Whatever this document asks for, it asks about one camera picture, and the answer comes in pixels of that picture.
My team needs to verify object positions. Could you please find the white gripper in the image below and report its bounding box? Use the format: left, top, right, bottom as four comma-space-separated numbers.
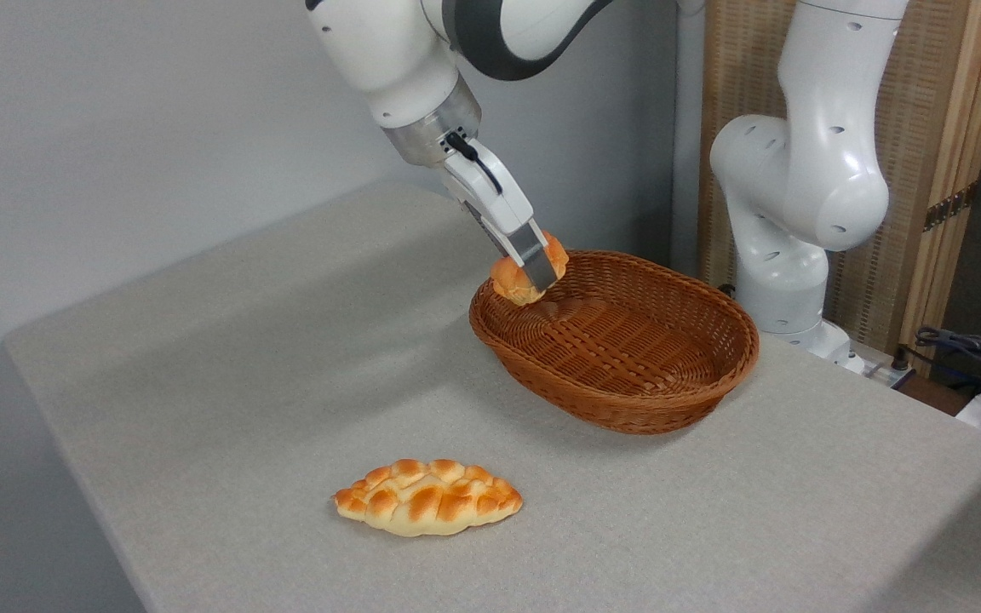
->
442, 145, 560, 292

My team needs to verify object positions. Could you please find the round orange bread bun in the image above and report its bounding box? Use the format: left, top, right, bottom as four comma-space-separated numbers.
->
490, 231, 571, 307

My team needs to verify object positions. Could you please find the brown wicker basket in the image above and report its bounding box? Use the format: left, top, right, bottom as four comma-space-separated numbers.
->
468, 249, 760, 436

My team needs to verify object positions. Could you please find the braided golden bread loaf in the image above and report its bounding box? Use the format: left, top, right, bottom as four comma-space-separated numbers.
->
331, 458, 525, 538

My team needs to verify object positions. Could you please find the grey tablecloth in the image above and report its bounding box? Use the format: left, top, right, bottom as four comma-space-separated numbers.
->
1, 179, 981, 613

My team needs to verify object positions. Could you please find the wooden rattan folding screen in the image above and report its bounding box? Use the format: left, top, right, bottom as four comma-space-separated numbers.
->
699, 0, 981, 375

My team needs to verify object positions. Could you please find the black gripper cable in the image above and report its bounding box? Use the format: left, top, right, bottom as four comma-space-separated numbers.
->
445, 129, 505, 196

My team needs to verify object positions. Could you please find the black cable bundle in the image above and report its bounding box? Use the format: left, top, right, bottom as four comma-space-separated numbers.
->
895, 325, 981, 401

